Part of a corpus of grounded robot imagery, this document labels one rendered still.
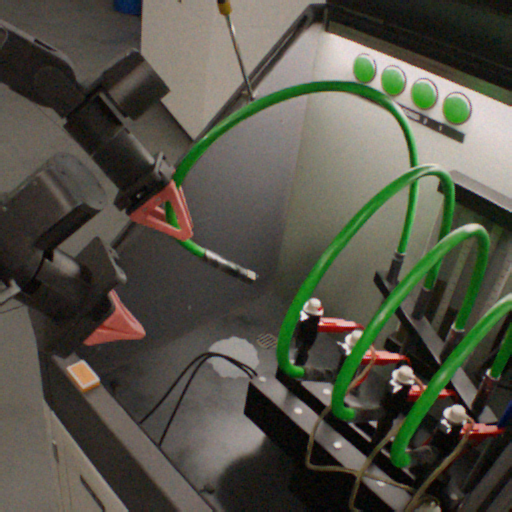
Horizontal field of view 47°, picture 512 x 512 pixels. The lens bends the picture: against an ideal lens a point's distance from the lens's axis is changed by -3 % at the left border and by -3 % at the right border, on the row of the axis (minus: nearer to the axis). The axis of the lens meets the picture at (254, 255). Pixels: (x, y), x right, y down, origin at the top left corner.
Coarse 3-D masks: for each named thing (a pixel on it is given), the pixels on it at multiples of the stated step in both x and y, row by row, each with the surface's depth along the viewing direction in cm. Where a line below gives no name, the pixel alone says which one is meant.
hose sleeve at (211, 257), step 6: (204, 252) 81; (210, 252) 82; (198, 258) 82; (204, 258) 81; (210, 258) 82; (216, 258) 82; (222, 258) 83; (210, 264) 82; (216, 264) 83; (222, 264) 83; (228, 264) 84; (234, 264) 85; (222, 270) 84; (228, 270) 84; (234, 270) 84; (240, 270) 85; (246, 270) 86; (234, 276) 85; (240, 276) 85
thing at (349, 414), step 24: (456, 240) 62; (480, 240) 68; (432, 264) 60; (480, 264) 73; (408, 288) 59; (384, 312) 59; (360, 336) 60; (456, 336) 81; (360, 360) 60; (336, 384) 61; (336, 408) 63; (360, 408) 70
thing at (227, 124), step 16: (272, 96) 71; (288, 96) 71; (368, 96) 75; (384, 96) 76; (240, 112) 71; (256, 112) 71; (400, 112) 78; (224, 128) 71; (400, 128) 81; (208, 144) 72; (192, 160) 72; (416, 160) 84; (176, 176) 73; (416, 192) 88; (176, 224) 77; (176, 240) 79; (400, 240) 93; (400, 256) 94
